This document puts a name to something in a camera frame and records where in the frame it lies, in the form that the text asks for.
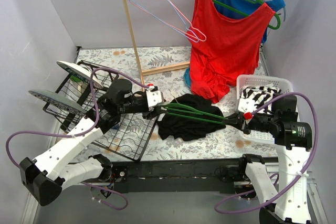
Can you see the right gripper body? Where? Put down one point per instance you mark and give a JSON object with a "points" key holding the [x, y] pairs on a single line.
{"points": [[243, 123]]}

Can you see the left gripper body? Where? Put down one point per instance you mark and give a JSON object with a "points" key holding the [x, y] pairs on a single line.
{"points": [[151, 111]]}

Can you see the black tank top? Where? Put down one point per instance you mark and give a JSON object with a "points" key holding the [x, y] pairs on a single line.
{"points": [[189, 129]]}

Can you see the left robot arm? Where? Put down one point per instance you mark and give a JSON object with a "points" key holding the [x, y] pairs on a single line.
{"points": [[48, 174]]}

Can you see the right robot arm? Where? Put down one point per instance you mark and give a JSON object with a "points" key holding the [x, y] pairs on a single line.
{"points": [[295, 146]]}

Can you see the red tank top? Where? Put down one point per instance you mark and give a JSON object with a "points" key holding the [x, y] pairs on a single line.
{"points": [[231, 48]]}

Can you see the blue tank top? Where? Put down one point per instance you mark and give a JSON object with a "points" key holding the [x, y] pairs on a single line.
{"points": [[248, 8]]}

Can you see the black white striped garment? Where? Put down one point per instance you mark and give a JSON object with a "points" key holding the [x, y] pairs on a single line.
{"points": [[260, 94]]}

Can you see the teal dish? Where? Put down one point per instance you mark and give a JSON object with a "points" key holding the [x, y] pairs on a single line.
{"points": [[187, 78]]}

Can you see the white plastic basket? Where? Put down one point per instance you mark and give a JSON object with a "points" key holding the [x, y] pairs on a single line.
{"points": [[284, 85]]}

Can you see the white green rimmed plate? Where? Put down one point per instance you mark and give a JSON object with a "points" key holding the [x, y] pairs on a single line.
{"points": [[80, 72]]}

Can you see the grey patterned plate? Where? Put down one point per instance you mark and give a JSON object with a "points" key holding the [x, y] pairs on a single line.
{"points": [[58, 101]]}

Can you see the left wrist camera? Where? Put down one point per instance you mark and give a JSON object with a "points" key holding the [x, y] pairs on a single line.
{"points": [[154, 96]]}

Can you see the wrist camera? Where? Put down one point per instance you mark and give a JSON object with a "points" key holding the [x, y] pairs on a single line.
{"points": [[245, 106], [154, 96]]}

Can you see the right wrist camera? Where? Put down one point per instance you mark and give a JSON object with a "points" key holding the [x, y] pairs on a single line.
{"points": [[245, 106]]}

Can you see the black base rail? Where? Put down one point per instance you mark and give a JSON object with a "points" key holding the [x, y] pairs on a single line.
{"points": [[217, 175]]}

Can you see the black wire dish rack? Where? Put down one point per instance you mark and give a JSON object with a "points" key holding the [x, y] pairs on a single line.
{"points": [[120, 110]]}

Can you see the pink wire hanger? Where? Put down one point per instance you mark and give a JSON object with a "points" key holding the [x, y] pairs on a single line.
{"points": [[190, 32]]}

